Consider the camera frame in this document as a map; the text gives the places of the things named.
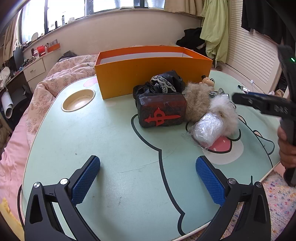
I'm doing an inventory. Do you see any green hanging garment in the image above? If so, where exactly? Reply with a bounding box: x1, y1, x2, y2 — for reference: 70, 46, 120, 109
200, 0, 229, 63

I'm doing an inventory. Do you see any black satin lace scrunchie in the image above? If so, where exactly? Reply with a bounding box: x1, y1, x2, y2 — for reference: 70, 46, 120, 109
132, 70, 186, 100

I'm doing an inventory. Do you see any black computer monitor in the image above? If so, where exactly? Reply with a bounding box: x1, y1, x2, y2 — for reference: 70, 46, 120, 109
13, 47, 24, 70

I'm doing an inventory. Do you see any dark mahjong tile block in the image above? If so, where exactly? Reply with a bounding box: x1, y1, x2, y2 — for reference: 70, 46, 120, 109
135, 93, 187, 128

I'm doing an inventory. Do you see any person's right hand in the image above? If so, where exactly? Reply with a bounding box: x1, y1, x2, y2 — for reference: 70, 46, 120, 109
277, 127, 296, 169

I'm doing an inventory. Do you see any silver snack wrapper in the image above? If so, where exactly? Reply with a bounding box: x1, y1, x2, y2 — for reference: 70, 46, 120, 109
238, 85, 250, 94

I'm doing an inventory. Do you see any orange cardboard box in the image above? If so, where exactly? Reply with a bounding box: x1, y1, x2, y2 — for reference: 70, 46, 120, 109
95, 46, 212, 99

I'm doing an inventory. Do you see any cartoon pig figure keychain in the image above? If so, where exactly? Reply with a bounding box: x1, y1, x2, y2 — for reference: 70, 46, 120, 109
201, 75, 215, 90

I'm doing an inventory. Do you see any black hanging garment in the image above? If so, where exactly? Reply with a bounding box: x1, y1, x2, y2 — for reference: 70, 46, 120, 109
241, 0, 295, 48

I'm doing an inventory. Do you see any red object on desk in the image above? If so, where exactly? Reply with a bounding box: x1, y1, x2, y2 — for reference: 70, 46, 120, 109
37, 45, 46, 57

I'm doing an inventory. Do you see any brown fluffy fur scrunchie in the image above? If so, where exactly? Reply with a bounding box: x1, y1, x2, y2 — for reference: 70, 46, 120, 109
182, 82, 214, 123

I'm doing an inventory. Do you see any pink floral quilt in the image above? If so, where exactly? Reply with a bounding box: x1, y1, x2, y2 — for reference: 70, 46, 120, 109
1, 55, 97, 214

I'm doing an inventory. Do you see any white fluffy fur scrunchie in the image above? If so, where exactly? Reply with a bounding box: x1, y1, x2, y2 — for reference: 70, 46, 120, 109
209, 95, 238, 136

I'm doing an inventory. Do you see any black clothes pile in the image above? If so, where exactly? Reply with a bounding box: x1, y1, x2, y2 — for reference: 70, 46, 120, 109
176, 27, 207, 56

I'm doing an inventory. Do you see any clear plastic wrapped bundle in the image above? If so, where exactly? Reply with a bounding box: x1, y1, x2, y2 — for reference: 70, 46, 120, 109
188, 113, 223, 150

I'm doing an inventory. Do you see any white drawer cabinet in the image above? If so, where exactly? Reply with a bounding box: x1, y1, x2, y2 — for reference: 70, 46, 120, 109
23, 59, 46, 82

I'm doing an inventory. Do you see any beige curtain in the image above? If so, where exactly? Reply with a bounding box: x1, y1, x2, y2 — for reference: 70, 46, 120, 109
164, 0, 204, 16

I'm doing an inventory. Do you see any colourful speckled rug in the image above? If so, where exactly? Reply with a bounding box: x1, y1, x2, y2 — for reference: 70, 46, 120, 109
226, 171, 296, 241

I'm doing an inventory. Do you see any orange tray on desk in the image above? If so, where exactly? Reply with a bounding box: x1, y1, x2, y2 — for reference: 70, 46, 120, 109
48, 43, 60, 52

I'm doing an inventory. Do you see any rolled white paper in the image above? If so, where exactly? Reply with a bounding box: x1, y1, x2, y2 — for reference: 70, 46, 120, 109
1, 91, 14, 119

